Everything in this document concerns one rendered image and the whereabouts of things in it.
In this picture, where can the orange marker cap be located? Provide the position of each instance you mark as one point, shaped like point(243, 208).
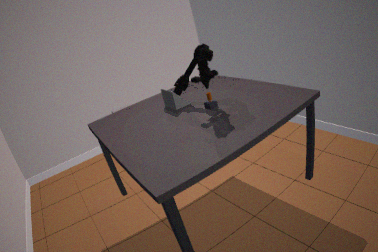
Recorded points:
point(209, 97)

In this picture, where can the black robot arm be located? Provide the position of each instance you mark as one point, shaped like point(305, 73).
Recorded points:
point(202, 55)

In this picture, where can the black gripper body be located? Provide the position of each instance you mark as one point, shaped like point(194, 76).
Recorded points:
point(197, 79)

